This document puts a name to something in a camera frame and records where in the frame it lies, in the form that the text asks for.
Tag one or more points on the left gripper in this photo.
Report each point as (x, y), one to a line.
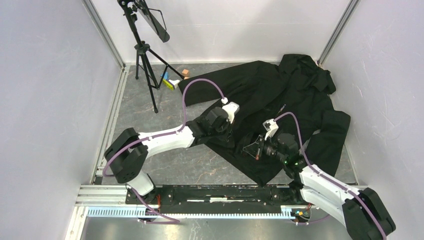
(228, 133)

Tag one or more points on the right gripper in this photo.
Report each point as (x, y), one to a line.
(261, 142)

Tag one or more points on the white toothed cable strip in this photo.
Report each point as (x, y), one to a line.
(141, 212)

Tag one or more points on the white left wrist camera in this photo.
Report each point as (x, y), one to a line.
(231, 108)

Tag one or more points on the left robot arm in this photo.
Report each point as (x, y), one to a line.
(127, 154)

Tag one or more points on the orange cube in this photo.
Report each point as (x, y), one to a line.
(185, 73)

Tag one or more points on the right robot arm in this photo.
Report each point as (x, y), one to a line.
(360, 211)

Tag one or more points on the black jacket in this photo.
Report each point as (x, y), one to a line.
(296, 92)

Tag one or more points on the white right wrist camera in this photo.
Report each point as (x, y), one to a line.
(271, 128)

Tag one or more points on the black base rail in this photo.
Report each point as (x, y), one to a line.
(218, 199)

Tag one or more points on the black panel on tripod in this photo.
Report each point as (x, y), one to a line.
(159, 27)

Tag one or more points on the blue block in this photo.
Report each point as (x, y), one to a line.
(165, 76)

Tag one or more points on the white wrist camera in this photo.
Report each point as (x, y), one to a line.
(271, 128)
(231, 108)

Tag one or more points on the yellow purple white toy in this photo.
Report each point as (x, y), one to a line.
(171, 84)

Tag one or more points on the black tripod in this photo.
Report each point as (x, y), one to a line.
(130, 11)

